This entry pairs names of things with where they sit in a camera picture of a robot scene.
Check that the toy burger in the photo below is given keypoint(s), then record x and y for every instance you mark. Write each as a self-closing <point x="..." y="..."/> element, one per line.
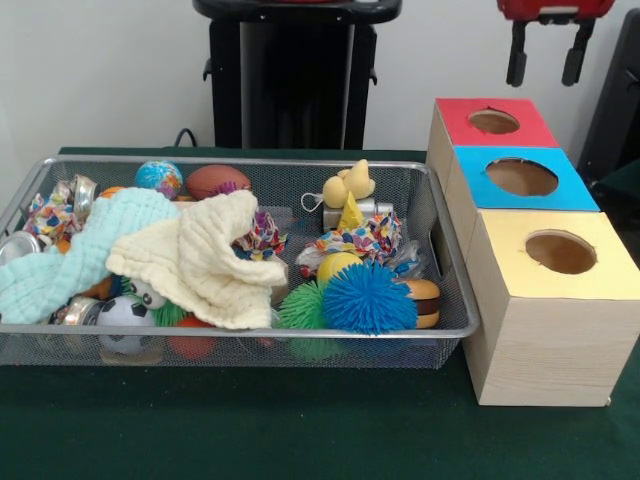
<point x="425" y="300"/>

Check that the yellow toy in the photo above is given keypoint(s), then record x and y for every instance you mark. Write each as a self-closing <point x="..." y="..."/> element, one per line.
<point x="350" y="184"/>

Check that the black chair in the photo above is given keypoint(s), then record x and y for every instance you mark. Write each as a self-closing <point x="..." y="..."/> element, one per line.
<point x="620" y="100"/>

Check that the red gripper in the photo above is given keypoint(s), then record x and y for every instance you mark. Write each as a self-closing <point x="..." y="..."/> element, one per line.
<point x="555" y="7"/>

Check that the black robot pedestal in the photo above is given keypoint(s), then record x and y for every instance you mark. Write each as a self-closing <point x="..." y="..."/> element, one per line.
<point x="300" y="75"/>

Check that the brown toy football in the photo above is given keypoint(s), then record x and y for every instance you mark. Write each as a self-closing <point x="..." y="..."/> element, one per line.
<point x="215" y="182"/>

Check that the yellow ball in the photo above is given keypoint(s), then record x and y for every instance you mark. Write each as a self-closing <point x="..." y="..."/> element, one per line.
<point x="337" y="265"/>

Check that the dark green table cloth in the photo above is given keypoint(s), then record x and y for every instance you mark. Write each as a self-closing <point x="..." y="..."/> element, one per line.
<point x="250" y="425"/>

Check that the mint waffle cloth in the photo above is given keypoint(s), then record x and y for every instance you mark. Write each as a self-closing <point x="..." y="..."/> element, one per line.
<point x="50" y="280"/>

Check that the globe print ball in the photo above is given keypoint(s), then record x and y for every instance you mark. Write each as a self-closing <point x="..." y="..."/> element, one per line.
<point x="159" y="177"/>

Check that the wooden box with three holes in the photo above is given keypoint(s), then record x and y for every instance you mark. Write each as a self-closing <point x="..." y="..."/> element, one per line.
<point x="550" y="350"/>

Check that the small green spiky ball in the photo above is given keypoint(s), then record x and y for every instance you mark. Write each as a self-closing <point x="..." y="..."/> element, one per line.
<point x="300" y="310"/>

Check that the blue spiky ball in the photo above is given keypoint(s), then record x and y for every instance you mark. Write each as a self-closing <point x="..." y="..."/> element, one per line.
<point x="370" y="300"/>

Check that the cream waffle cloth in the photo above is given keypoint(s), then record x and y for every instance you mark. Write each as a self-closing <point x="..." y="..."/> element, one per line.
<point x="200" y="260"/>

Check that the clear mesh bin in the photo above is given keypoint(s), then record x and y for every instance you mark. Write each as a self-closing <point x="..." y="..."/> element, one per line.
<point x="375" y="331"/>

